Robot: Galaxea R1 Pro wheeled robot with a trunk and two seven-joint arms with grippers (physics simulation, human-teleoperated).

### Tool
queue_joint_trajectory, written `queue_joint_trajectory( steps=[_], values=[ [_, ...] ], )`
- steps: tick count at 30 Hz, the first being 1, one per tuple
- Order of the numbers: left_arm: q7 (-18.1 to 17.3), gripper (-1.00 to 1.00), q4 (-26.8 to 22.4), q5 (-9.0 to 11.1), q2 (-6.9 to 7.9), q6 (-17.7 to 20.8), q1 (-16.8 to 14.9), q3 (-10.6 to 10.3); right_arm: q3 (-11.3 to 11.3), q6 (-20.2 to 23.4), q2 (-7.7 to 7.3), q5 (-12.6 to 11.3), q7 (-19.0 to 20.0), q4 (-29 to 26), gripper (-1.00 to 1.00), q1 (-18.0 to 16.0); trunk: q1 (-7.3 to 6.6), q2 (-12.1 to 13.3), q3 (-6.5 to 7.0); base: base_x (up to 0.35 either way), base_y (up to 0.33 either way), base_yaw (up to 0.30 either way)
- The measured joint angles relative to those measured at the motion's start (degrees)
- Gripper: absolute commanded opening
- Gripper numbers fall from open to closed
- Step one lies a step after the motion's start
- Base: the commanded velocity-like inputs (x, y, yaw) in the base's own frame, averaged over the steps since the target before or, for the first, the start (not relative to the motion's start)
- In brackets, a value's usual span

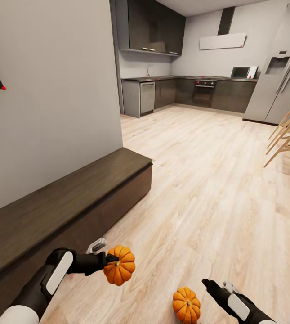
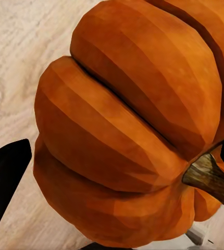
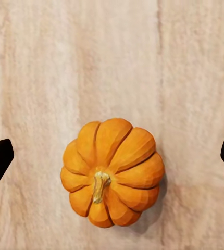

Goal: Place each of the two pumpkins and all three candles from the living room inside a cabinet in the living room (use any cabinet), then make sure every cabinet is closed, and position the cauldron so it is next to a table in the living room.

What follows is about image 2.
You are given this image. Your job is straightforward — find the pumpkin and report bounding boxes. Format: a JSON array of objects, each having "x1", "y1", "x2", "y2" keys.
[{"x1": 33, "y1": 0, "x2": 224, "y2": 248}]

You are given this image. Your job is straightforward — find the pillar candle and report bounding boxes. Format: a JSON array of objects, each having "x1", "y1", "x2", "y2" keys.
[{"x1": 185, "y1": 221, "x2": 212, "y2": 246}]

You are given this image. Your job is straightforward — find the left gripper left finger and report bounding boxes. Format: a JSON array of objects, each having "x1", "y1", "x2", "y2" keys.
[{"x1": 0, "y1": 139, "x2": 32, "y2": 221}]

